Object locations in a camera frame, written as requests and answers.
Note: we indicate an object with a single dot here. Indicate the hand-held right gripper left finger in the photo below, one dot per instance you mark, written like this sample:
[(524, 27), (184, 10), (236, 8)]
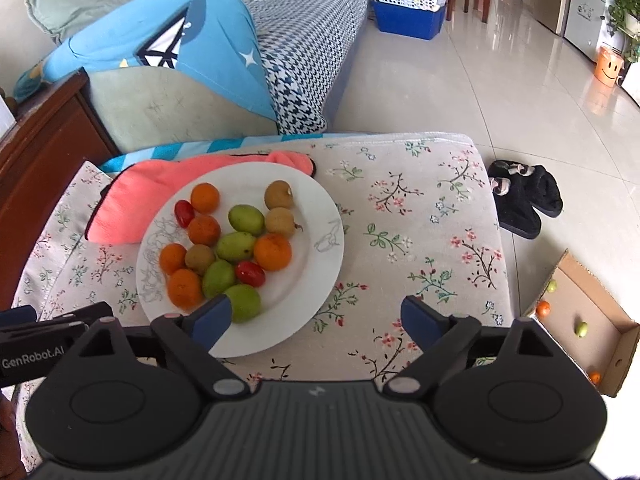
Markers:
[(215, 320)]

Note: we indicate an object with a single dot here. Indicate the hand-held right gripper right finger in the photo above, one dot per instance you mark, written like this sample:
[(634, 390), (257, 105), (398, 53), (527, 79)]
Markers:
[(422, 320)]

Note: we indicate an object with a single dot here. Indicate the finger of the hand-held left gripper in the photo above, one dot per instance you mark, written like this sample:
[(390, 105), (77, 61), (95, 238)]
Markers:
[(95, 312)]

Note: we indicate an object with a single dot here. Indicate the small orange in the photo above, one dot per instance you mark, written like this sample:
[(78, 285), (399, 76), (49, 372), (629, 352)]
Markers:
[(543, 309), (272, 251), (203, 230), (172, 258), (185, 287), (205, 197), (594, 377)]

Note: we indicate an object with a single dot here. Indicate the red cherry tomato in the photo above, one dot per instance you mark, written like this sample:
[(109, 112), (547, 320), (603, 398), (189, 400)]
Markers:
[(184, 212), (249, 272)]

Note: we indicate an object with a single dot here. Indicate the tan longan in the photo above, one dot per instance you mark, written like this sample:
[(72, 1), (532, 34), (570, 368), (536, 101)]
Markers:
[(278, 194), (280, 222), (200, 258)]

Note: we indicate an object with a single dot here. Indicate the white plate grey flower print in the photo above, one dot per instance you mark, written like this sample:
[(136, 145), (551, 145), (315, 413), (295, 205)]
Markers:
[(300, 280)]

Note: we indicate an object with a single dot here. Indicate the person's left hand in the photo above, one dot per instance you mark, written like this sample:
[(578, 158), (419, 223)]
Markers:
[(7, 440)]

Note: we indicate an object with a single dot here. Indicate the pink cloth black trim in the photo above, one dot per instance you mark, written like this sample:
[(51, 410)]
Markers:
[(135, 195)]

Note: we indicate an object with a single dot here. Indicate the black slipper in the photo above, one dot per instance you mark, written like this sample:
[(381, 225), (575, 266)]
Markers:
[(545, 195), (520, 220)]

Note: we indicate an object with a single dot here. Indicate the brown wooden cabinet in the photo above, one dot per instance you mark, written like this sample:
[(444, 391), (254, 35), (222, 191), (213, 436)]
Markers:
[(40, 160)]

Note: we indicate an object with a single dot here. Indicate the cardboard tray box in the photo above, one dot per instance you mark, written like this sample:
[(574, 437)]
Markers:
[(600, 310)]

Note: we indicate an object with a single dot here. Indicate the pale green sofa cover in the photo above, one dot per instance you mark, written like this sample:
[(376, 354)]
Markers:
[(165, 100)]

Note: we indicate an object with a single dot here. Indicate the blue star pillow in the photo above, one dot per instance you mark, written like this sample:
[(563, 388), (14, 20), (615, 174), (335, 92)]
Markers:
[(220, 25)]

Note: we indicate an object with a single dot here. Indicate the blue storage bin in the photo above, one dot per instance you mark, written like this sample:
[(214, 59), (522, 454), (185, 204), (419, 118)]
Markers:
[(407, 20)]

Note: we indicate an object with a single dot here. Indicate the houndstooth sofa cover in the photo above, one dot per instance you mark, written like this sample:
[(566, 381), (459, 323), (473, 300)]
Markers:
[(310, 35)]

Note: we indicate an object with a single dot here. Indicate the orange smiley bucket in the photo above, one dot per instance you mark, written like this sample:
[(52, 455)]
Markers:
[(609, 67)]

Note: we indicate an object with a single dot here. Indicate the white chest freezer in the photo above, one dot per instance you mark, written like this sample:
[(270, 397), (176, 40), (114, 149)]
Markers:
[(590, 15)]

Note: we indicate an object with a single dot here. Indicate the potted green plant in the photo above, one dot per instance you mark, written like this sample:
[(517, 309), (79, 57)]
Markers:
[(625, 10)]

